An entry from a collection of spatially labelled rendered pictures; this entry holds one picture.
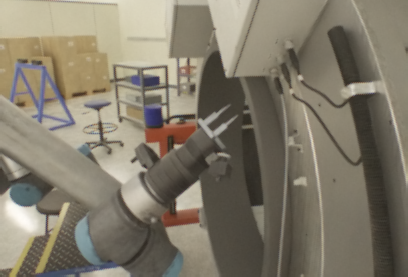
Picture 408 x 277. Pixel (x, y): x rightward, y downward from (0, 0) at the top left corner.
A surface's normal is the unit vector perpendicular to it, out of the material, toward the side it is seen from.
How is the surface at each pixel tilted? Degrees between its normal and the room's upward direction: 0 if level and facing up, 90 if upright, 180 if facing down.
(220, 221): 29
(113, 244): 94
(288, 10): 132
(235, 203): 40
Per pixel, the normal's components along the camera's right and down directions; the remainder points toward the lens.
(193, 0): 0.16, -0.30
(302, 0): 0.15, 0.86
